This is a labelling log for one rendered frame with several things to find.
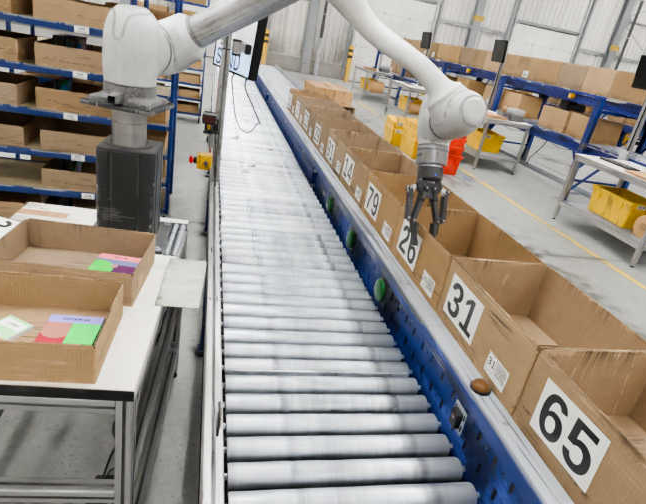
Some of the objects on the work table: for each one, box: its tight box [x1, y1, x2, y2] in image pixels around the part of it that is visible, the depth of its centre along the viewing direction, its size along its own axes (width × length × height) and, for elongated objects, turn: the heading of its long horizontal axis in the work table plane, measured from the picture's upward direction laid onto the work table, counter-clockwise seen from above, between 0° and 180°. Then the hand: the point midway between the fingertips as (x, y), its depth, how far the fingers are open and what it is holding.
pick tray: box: [0, 218, 156, 307], centre depth 143 cm, size 28×38×10 cm
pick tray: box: [0, 270, 123, 384], centre depth 113 cm, size 28×38×10 cm
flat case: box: [88, 253, 141, 275], centre depth 146 cm, size 14×19×2 cm
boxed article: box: [0, 315, 34, 341], centre depth 112 cm, size 8×16×2 cm, turn 136°
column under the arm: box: [93, 135, 173, 255], centre depth 169 cm, size 26×26×33 cm
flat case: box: [34, 314, 106, 349], centre depth 116 cm, size 14×19×2 cm
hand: (423, 235), depth 147 cm, fingers open, 5 cm apart
